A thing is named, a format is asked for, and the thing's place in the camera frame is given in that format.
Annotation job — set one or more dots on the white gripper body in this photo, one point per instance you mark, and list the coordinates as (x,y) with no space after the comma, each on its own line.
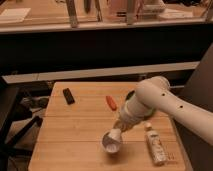
(130,115)

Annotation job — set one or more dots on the white sponge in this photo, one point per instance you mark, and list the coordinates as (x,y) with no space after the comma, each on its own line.
(115,134)

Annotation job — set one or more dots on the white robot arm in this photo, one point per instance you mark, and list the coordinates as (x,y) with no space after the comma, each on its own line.
(154,94)

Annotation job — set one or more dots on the green bowl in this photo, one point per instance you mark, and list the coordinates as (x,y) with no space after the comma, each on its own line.
(130,95)

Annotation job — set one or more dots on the white lotion bottle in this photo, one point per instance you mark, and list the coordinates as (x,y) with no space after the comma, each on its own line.
(155,145)

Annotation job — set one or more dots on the wooden table board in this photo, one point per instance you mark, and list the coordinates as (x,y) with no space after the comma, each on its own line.
(70,135)

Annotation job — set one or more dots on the black rectangular block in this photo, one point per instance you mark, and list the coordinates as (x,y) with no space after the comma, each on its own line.
(68,96)

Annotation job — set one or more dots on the dark chair at right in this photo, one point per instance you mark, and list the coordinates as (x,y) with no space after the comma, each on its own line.
(199,91)

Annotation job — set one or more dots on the black stand at left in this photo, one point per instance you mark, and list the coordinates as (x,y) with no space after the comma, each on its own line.
(9,102)

